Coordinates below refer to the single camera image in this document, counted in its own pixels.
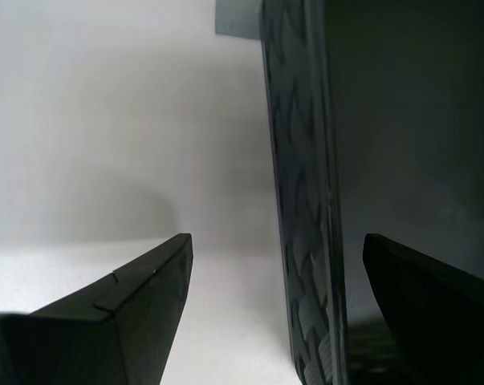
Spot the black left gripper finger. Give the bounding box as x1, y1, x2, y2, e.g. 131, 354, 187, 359
0, 233, 195, 385
363, 233, 484, 385

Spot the black woven basket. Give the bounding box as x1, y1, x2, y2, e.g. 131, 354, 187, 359
258, 0, 484, 385

